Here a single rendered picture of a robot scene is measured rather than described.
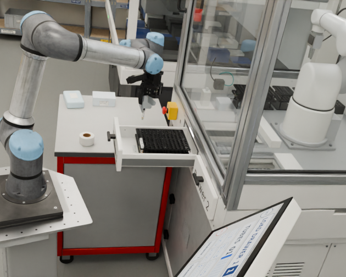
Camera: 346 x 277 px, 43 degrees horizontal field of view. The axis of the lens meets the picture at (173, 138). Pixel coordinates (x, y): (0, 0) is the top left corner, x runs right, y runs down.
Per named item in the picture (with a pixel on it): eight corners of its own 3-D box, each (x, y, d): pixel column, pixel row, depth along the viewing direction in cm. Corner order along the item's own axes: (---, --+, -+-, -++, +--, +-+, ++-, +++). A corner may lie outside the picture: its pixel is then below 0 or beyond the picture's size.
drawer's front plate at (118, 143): (116, 171, 183) (118, 149, 178) (112, 137, 208) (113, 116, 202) (121, 172, 184) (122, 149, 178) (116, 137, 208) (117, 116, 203)
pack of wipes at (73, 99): (84, 108, 242) (84, 101, 239) (66, 109, 238) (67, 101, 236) (79, 97, 253) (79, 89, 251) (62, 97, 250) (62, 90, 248)
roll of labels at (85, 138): (82, 147, 207) (82, 139, 205) (77, 139, 212) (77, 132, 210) (95, 144, 210) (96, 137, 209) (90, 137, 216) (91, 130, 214)
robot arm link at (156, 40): (141, 31, 182) (158, 31, 187) (138, 56, 188) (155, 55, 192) (151, 37, 177) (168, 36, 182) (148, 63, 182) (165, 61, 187)
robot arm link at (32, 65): (1, 158, 164) (36, 17, 143) (-10, 137, 173) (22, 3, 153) (33, 158, 171) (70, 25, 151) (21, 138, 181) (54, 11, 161)
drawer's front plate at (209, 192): (208, 221, 164) (213, 197, 158) (191, 176, 188) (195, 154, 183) (212, 220, 164) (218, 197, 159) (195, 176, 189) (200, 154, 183)
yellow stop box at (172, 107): (166, 120, 226) (168, 107, 222) (164, 113, 232) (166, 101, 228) (176, 120, 227) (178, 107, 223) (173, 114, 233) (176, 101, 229)
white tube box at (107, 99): (92, 105, 246) (92, 97, 243) (91, 99, 253) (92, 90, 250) (115, 106, 248) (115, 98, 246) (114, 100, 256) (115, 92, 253)
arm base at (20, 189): (13, 205, 160) (13, 183, 155) (-1, 182, 170) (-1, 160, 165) (52, 194, 169) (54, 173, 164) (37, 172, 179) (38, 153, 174)
